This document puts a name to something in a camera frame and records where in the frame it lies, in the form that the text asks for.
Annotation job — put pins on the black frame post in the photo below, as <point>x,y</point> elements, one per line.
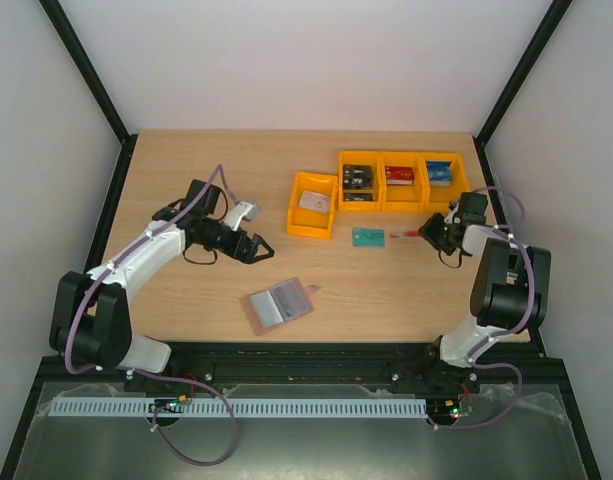
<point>538,42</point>
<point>74,47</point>

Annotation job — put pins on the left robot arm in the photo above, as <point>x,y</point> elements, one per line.
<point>91,325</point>

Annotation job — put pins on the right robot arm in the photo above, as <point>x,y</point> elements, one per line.
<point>509,294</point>

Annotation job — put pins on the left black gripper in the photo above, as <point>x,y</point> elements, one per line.
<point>248,257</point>

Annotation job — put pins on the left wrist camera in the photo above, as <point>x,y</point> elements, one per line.
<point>241,212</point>

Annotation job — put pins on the teal card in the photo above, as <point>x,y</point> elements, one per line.
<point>368,237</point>

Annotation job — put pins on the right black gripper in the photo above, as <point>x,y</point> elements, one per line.
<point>437,233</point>

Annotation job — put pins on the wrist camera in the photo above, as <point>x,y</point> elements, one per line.
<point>452,217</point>
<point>241,212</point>

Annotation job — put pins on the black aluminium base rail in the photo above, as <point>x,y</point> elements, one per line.
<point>402,368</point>

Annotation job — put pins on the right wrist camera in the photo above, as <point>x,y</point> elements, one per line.
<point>452,217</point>

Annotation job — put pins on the right black frame post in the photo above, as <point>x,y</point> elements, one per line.
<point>538,42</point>

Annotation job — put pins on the yellow bin with beige cards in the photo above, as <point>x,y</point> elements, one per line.
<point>305,223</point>

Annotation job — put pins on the yellow bin with blue cards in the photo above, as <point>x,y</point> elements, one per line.
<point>441,197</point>

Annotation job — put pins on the blue card stack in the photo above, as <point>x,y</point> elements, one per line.
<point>439,173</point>

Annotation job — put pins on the yellow bin with black cards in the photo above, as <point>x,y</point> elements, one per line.
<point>371,158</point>

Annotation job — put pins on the red card stack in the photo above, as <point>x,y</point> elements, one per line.
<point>399,175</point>

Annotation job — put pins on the yellow bin with red cards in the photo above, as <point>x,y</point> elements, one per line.
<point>405,199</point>

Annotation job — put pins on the left black frame post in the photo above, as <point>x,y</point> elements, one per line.
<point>74,47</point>

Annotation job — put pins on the white slotted cable duct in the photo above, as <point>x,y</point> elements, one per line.
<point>116,407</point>

